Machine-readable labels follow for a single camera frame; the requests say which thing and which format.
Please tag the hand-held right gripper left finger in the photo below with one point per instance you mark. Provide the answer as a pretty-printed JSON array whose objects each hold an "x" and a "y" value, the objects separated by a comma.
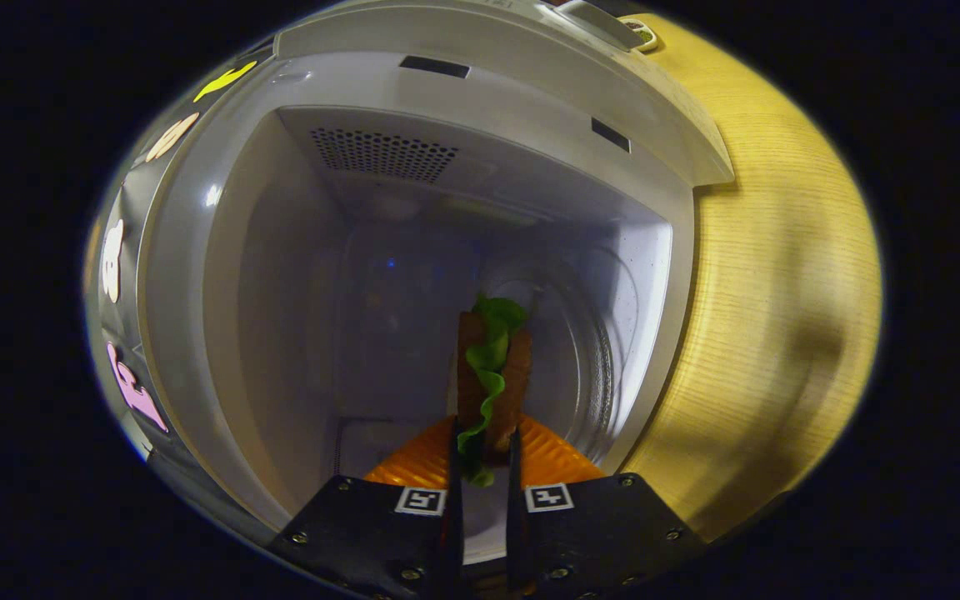
[{"x": 455, "y": 533}]

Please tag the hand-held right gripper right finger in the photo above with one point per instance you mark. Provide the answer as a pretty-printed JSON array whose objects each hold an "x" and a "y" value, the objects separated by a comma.
[{"x": 516, "y": 542}]

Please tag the bread and lettuce sandwich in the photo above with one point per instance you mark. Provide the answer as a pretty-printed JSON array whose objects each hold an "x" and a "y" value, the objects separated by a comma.
[{"x": 488, "y": 367}]

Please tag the white microwave oven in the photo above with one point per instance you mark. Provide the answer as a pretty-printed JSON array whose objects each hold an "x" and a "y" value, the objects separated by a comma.
[{"x": 280, "y": 292}]

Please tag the glass microwave turntable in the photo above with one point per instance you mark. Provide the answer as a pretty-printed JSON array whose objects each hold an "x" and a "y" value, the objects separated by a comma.
[{"x": 580, "y": 350}]

